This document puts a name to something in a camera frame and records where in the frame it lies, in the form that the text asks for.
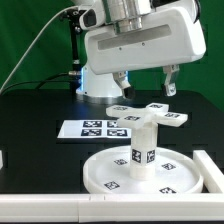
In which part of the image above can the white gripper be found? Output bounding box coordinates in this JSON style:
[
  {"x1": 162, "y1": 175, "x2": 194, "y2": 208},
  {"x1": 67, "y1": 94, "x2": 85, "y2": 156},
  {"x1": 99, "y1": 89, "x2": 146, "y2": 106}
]
[{"x1": 84, "y1": 4, "x2": 206, "y2": 99}]

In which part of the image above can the white cross-shaped table base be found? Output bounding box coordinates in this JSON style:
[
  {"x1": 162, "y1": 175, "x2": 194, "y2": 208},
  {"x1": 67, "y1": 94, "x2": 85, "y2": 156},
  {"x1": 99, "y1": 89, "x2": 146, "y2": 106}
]
[{"x1": 106, "y1": 103, "x2": 188, "y2": 129}]

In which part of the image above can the white round table top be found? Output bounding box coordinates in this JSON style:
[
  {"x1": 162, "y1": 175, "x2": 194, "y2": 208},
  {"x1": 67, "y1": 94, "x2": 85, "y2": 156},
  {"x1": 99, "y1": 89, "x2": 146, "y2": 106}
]
[{"x1": 83, "y1": 146, "x2": 203, "y2": 194}]

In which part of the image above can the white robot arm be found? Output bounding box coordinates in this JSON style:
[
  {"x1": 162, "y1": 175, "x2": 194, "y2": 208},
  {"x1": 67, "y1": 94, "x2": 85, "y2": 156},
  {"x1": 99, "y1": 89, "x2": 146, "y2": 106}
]
[{"x1": 73, "y1": 0, "x2": 206, "y2": 104}]

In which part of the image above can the white marker sheet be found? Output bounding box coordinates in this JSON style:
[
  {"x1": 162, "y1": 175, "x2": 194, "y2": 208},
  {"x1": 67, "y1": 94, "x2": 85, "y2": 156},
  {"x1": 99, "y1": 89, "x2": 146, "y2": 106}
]
[{"x1": 58, "y1": 120, "x2": 131, "y2": 139}]

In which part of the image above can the black cable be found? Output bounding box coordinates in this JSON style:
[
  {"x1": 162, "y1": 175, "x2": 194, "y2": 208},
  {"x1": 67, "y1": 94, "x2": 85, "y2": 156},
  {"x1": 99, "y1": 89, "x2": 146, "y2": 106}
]
[{"x1": 0, "y1": 71, "x2": 82, "y2": 96}]

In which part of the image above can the black camera stand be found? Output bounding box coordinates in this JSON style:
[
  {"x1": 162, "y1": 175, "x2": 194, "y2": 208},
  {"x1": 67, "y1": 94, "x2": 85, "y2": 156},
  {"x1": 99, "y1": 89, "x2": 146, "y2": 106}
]
[{"x1": 60, "y1": 8, "x2": 83, "y2": 94}]

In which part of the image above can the white cable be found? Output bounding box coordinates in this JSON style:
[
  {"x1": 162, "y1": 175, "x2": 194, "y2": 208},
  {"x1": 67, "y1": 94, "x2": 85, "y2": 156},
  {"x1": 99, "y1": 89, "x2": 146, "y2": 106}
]
[{"x1": 0, "y1": 5, "x2": 79, "y2": 94}]

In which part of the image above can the white right rail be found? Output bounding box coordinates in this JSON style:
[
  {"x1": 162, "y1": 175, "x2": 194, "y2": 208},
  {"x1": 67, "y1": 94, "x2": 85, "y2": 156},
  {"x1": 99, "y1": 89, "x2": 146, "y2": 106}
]
[{"x1": 193, "y1": 150, "x2": 224, "y2": 194}]

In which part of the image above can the white rail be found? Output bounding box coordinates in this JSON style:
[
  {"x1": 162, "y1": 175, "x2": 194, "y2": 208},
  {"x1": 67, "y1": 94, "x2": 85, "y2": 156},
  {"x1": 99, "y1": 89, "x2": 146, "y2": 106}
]
[
  {"x1": 0, "y1": 193, "x2": 224, "y2": 223},
  {"x1": 193, "y1": 150, "x2": 224, "y2": 194}
]

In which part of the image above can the white front rail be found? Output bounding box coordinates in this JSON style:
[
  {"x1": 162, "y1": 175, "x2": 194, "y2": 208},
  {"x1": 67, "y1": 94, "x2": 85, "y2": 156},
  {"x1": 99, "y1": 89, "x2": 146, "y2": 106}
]
[{"x1": 0, "y1": 193, "x2": 224, "y2": 223}]

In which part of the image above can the white left rail stub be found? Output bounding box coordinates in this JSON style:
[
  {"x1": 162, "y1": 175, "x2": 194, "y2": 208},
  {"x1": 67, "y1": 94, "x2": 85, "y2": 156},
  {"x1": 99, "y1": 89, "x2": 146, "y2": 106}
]
[{"x1": 0, "y1": 150, "x2": 3, "y2": 170}]

